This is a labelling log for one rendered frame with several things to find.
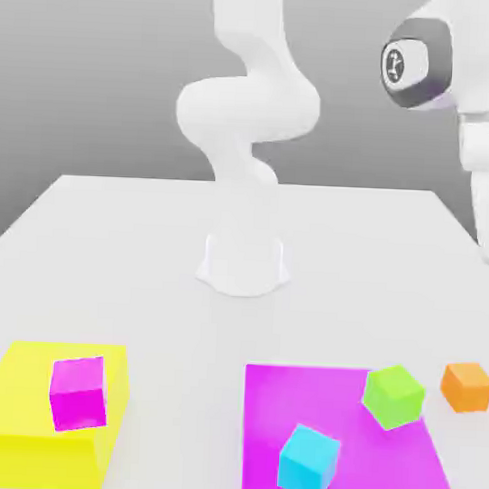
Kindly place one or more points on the small magenta cube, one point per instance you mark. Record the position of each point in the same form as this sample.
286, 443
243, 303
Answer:
77, 397

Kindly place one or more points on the large magenta box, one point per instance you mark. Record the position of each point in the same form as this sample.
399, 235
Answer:
379, 458

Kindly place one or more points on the small green cube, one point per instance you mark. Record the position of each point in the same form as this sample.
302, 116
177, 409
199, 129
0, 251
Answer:
394, 397

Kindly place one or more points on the small cyan cube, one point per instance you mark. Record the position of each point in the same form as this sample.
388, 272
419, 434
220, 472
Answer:
305, 465

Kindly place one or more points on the small orange cube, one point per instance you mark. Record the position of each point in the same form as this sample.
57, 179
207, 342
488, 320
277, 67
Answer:
467, 388

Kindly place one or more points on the large yellow box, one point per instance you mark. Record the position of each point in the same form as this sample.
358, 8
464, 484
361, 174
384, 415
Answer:
16, 438

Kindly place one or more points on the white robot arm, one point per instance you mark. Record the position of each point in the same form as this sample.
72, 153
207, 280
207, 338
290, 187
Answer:
250, 108

